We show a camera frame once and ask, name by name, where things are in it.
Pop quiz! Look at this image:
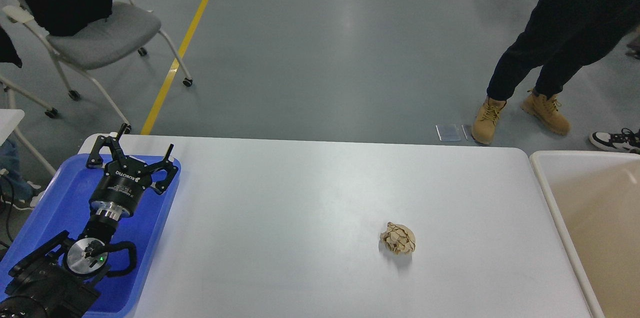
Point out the tan left boot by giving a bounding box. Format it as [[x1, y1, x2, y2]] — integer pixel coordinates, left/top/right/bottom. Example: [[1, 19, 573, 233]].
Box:
[[471, 97, 507, 145]]

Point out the beige plastic bin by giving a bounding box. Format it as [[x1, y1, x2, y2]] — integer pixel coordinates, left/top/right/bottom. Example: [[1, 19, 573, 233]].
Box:
[[530, 151, 640, 318]]

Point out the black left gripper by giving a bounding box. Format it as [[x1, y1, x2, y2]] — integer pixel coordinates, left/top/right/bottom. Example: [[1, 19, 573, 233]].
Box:
[[86, 135, 179, 218]]

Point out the black cable at left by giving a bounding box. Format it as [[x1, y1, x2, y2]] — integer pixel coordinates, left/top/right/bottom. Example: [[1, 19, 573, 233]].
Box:
[[0, 168, 16, 249]]

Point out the blue plastic tray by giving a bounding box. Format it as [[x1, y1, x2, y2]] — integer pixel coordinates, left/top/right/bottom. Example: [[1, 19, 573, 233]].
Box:
[[0, 154, 179, 318]]

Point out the tan boot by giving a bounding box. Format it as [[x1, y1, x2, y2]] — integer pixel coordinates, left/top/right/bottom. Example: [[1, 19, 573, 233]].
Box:
[[471, 97, 507, 145], [520, 89, 571, 136]]

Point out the black white sneaker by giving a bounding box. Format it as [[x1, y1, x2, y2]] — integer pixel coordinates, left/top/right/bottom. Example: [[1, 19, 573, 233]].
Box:
[[589, 128, 640, 154]]

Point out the crumpled brown paper ball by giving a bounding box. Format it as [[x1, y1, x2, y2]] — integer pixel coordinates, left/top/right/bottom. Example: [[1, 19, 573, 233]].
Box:
[[379, 222, 416, 255]]

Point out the person in black trousers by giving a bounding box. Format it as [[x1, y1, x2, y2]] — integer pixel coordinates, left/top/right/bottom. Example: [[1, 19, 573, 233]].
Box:
[[486, 0, 640, 100]]

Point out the grey office chair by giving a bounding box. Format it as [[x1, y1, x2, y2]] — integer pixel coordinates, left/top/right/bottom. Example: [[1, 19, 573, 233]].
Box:
[[3, 0, 194, 132]]

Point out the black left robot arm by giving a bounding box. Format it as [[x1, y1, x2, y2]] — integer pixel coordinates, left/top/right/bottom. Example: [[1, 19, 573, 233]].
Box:
[[1, 134, 180, 318]]

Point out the tan right boot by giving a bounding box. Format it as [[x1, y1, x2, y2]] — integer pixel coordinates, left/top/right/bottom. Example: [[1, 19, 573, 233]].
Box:
[[520, 89, 571, 136]]

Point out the clear floor plate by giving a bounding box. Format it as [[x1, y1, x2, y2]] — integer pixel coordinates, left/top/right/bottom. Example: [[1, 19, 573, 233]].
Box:
[[435, 124, 462, 141]]

